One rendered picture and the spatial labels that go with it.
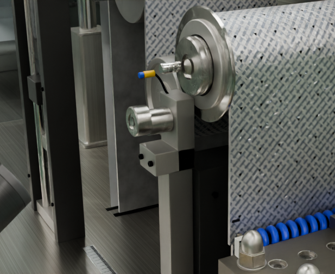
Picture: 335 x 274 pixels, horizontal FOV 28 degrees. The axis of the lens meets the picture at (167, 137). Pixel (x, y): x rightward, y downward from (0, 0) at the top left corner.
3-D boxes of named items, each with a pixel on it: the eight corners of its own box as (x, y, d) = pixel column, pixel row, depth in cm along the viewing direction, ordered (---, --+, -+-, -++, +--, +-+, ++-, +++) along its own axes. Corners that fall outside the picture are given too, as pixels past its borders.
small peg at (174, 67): (163, 74, 86) (158, 74, 87) (183, 72, 87) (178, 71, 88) (162, 63, 86) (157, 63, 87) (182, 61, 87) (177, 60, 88)
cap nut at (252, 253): (231, 260, 84) (231, 228, 82) (256, 253, 85) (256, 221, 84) (247, 274, 80) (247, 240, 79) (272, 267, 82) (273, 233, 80)
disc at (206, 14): (175, 105, 95) (174, -1, 90) (178, 105, 95) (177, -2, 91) (232, 136, 83) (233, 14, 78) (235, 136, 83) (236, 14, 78)
